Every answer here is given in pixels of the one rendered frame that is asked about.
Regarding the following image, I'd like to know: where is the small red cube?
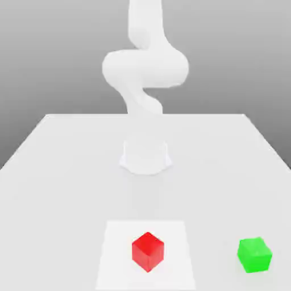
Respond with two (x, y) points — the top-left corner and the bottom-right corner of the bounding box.
(131, 231), (165, 273)

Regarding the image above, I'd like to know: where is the small green cube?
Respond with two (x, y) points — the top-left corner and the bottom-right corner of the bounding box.
(236, 236), (273, 274)

